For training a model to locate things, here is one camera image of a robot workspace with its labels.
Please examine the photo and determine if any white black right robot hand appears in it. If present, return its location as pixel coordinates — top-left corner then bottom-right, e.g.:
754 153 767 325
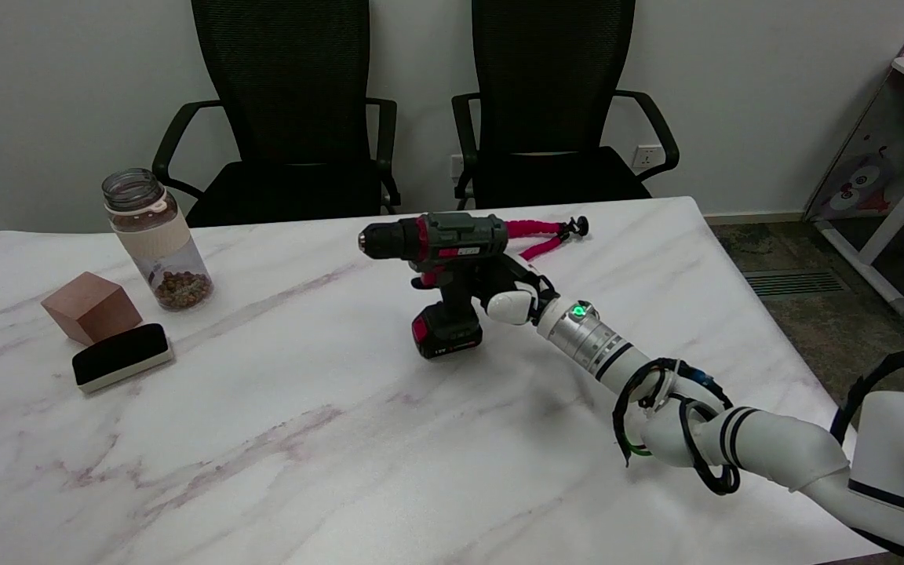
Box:
474 253 561 326

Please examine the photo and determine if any grey red power screwdriver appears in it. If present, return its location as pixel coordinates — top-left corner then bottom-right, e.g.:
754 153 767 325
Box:
357 212 509 360

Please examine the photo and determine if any pink flexible mini tripod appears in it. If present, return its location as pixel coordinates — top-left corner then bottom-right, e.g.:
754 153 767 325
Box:
503 216 589 261

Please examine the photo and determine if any black mesh office chair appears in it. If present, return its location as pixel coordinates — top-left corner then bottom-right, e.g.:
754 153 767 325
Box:
151 0 403 228
450 0 680 211

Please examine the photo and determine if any floor vent grille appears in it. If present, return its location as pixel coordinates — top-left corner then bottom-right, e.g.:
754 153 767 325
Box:
742 270 849 297

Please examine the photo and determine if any glass jar with beans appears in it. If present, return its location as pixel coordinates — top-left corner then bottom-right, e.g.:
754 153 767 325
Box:
101 168 215 312

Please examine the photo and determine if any black white board eraser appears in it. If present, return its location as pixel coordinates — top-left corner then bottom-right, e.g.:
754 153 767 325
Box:
71 323 175 395

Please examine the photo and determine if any brown wooden cube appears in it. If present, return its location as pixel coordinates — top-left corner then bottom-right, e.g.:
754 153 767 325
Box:
41 272 144 346

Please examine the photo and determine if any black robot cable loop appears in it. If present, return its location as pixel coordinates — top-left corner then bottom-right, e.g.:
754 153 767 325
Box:
678 396 742 497
611 358 735 468

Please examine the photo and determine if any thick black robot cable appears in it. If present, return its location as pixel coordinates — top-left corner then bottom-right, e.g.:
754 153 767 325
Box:
829 349 904 448

